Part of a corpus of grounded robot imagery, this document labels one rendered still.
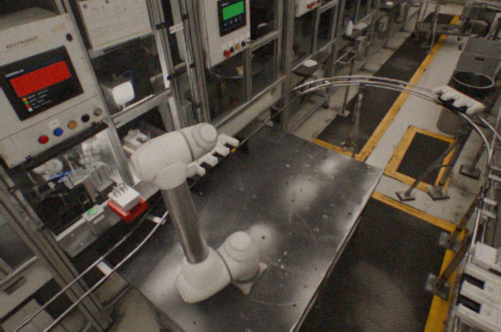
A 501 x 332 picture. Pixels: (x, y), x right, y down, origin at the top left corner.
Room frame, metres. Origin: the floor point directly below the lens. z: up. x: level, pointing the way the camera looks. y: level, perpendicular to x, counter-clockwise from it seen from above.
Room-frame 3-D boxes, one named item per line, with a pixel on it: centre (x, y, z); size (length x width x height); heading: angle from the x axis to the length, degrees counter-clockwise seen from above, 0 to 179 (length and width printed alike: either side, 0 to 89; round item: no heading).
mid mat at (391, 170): (2.38, -1.78, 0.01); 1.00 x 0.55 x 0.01; 143
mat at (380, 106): (4.80, -2.67, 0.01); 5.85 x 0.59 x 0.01; 143
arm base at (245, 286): (0.83, 0.05, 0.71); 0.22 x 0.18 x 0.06; 143
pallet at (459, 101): (2.09, -1.63, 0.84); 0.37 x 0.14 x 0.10; 21
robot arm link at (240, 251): (0.81, 0.07, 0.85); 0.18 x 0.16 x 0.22; 123
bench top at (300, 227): (1.24, -0.02, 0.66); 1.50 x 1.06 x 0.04; 143
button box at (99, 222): (0.94, 0.75, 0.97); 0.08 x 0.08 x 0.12; 53
